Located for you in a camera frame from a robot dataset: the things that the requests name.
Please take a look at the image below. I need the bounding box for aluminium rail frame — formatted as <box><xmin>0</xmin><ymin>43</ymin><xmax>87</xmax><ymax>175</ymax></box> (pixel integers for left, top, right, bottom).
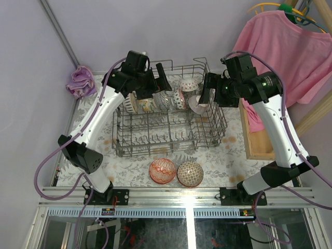
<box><xmin>38</xmin><ymin>187</ymin><xmax>315</xmax><ymax>218</ymax></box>

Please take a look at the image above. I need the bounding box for blue stroke white bowl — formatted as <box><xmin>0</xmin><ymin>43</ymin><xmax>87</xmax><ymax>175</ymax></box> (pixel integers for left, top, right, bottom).
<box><xmin>123</xmin><ymin>93</ymin><xmax>137</xmax><ymax>114</ymax></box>

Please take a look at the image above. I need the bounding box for brown floral grid bowl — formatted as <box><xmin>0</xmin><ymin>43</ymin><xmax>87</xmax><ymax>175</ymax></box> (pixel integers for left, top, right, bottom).
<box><xmin>176</xmin><ymin>161</ymin><xmax>204</xmax><ymax>187</ymax></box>

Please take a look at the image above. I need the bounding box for crumpled purple cloth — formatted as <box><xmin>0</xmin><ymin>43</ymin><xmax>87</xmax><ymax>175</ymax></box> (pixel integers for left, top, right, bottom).
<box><xmin>66</xmin><ymin>65</ymin><xmax>97</xmax><ymax>100</ymax></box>

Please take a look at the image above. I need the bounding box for orange leaf floral bowl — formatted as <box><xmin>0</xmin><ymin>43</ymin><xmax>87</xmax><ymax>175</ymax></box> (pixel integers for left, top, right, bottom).
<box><xmin>136</xmin><ymin>98</ymin><xmax>157</xmax><ymax>113</ymax></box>

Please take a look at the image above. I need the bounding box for pink t-shirt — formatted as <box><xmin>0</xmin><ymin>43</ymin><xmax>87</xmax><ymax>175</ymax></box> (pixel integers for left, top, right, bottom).
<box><xmin>232</xmin><ymin>10</ymin><xmax>332</xmax><ymax>133</ymax></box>

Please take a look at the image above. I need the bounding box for green hanger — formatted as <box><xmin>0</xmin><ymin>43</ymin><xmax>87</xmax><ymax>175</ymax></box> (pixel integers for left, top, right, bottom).
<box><xmin>278</xmin><ymin>3</ymin><xmax>301</xmax><ymax>24</ymax></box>

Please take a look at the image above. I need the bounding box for purple striped bowl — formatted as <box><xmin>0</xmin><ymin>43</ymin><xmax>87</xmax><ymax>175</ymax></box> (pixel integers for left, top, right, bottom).
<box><xmin>188</xmin><ymin>95</ymin><xmax>209</xmax><ymax>115</ymax></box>

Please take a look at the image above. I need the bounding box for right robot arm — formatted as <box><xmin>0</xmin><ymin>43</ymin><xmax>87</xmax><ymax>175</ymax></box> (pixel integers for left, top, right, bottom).
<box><xmin>198</xmin><ymin>54</ymin><xmax>319</xmax><ymax>205</ymax></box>

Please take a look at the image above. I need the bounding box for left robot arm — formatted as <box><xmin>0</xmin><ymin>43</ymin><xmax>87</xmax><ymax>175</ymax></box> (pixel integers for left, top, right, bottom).
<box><xmin>58</xmin><ymin>50</ymin><xmax>172</xmax><ymax>205</ymax></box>

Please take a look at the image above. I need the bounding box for navy geometric pattern bowl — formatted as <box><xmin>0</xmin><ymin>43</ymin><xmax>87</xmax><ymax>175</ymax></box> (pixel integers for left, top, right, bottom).
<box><xmin>154</xmin><ymin>91</ymin><xmax>170</xmax><ymax>111</ymax></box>

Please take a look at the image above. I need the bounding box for wooden tray frame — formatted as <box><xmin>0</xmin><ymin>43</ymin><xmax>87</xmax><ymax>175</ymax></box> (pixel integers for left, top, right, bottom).
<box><xmin>239</xmin><ymin>101</ymin><xmax>275</xmax><ymax>161</ymax></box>

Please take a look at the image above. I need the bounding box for orange aztec pattern bowl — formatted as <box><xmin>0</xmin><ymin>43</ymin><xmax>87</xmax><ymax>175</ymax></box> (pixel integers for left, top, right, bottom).
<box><xmin>149</xmin><ymin>158</ymin><xmax>176</xmax><ymax>185</ymax></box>

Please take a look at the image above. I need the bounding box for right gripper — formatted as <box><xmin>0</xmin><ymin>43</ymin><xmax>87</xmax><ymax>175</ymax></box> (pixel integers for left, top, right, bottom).
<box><xmin>198</xmin><ymin>72</ymin><xmax>241</xmax><ymax>107</ymax></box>

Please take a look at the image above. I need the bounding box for yellow hanger hoop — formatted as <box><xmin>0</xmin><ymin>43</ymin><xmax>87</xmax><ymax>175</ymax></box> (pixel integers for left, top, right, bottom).
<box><xmin>247</xmin><ymin>1</ymin><xmax>327</xmax><ymax>34</ymax></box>

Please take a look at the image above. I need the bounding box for orange diamond white bowl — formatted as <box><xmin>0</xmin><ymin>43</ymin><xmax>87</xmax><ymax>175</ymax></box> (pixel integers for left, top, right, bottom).
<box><xmin>179</xmin><ymin>78</ymin><xmax>199</xmax><ymax>92</ymax></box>

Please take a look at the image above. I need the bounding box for grey wire dish rack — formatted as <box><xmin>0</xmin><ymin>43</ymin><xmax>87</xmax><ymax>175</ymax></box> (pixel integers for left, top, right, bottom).
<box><xmin>111</xmin><ymin>57</ymin><xmax>229</xmax><ymax>159</ymax></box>

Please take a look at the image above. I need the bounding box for brown diamond dotted bowl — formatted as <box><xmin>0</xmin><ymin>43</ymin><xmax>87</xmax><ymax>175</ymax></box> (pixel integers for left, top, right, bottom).
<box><xmin>172</xmin><ymin>89</ymin><xmax>186</xmax><ymax>110</ymax></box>

